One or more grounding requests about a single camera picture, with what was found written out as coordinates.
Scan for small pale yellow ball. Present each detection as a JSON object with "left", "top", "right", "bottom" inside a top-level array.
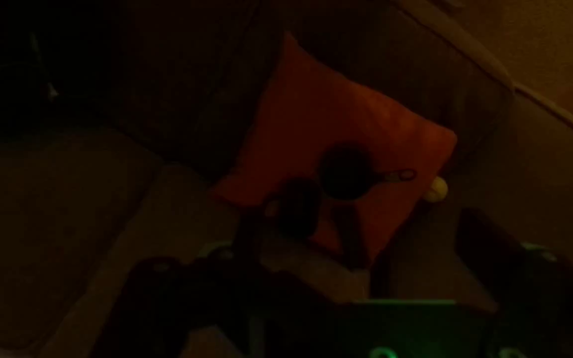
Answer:
[{"left": 423, "top": 177, "right": 450, "bottom": 203}]

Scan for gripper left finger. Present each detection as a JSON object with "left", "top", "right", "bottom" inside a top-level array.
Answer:
[{"left": 93, "top": 178, "right": 328, "bottom": 358}]

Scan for dark measuring cup with handle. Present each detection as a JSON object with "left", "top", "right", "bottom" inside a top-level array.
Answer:
[{"left": 319, "top": 143, "right": 418, "bottom": 201}]

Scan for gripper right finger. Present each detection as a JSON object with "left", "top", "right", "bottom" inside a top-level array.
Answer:
[{"left": 455, "top": 208, "right": 573, "bottom": 358}]

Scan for brown sofa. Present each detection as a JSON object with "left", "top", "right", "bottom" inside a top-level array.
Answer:
[{"left": 0, "top": 0, "right": 573, "bottom": 358}]

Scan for orange-red cushion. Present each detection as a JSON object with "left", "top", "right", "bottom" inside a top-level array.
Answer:
[{"left": 211, "top": 32, "right": 459, "bottom": 267}]

